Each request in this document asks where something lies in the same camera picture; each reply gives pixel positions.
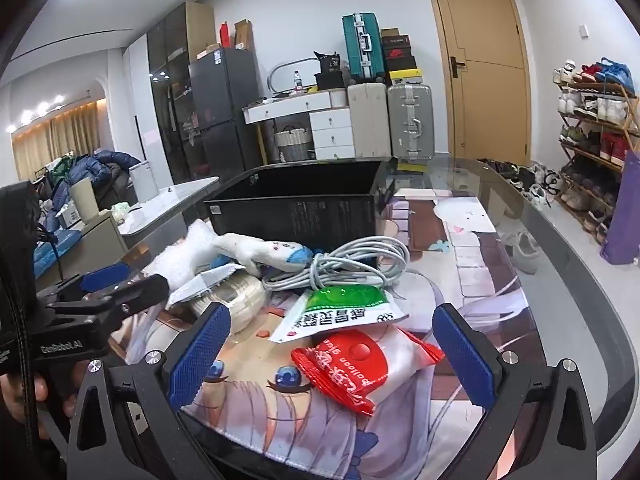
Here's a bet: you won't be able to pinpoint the white and blue plush toy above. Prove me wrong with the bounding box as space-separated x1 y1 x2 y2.
210 232 314 277

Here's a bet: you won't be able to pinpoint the purple bag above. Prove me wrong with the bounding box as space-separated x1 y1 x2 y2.
599 149 640 266

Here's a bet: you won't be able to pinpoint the beige suitcase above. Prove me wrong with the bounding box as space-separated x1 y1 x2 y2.
347 82 391 159

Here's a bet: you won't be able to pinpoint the stack of shoe boxes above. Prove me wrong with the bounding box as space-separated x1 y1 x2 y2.
380 27 425 86

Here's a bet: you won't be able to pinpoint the white air purifier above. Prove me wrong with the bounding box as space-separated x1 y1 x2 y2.
128 159 160 204

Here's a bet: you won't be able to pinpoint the teal suitcase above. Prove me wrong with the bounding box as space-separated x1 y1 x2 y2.
342 12 386 84

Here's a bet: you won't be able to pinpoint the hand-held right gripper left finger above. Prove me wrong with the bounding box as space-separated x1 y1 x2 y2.
67 303 232 480

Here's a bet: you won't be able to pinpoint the wicker basket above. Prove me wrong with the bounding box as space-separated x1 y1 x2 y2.
273 127 314 164

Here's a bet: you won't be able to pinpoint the clear bag of white cords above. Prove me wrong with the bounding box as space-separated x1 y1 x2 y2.
144 219 227 287

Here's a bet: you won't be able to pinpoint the printed cartoon table mat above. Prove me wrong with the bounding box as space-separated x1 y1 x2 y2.
120 187 543 463

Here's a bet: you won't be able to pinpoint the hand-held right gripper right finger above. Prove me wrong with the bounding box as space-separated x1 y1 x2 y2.
432 303 598 480

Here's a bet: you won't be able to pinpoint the wooden shoe rack with shoes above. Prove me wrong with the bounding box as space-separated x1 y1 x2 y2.
552 57 640 242

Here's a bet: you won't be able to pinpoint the silver suitcase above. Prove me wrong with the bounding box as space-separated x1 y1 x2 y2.
387 83 435 162

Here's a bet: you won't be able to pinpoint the beige cylinder container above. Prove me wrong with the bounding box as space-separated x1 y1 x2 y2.
69 179 99 224

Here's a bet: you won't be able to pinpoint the wooden door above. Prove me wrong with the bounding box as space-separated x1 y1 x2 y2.
421 0 532 167

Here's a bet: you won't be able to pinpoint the black cardboard box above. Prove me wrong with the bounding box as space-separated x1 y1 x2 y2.
202 160 397 257

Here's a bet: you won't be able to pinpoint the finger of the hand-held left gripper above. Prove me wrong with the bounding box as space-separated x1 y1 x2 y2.
46 275 171 321
50 264 135 301

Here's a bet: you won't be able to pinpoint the beige curtains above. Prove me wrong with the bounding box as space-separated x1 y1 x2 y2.
12 104 101 181

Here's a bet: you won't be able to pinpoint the red and white packet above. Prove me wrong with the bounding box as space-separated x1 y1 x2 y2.
291 325 446 417

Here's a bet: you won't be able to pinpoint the pile of shoes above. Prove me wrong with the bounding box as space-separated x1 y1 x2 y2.
477 158 567 209

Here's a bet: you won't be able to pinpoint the black bag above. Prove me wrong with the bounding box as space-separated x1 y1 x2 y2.
313 51 347 90

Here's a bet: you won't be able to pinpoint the white sneaker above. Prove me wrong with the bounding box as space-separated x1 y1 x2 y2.
500 230 544 275

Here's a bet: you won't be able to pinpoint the brown cardboard box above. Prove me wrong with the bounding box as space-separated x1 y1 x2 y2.
234 18 255 51

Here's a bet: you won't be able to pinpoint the white dressing desk with drawers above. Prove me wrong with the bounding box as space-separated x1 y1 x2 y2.
243 89 357 162

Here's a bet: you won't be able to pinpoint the dark glass cabinet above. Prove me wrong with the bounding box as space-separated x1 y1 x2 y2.
146 1 217 187

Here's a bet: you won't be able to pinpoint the person's left hand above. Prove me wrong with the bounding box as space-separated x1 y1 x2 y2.
0 372 49 423

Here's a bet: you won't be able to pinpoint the pile of blue jackets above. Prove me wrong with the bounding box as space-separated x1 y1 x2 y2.
32 148 139 222

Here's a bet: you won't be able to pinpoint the oval mirror frame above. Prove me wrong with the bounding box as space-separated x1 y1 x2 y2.
268 58 326 96

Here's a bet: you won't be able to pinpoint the coiled grey cable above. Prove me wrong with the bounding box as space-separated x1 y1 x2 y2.
262 235 412 295

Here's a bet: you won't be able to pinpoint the bagged cream rope coil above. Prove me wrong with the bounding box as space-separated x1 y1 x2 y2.
167 265 267 335

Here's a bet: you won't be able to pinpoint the green and white packet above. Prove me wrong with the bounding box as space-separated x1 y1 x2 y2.
268 285 408 345

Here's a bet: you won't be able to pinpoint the dark grey refrigerator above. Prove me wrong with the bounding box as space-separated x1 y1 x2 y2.
189 46 267 172

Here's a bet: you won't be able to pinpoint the grey side table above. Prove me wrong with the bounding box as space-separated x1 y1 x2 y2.
117 175 221 236

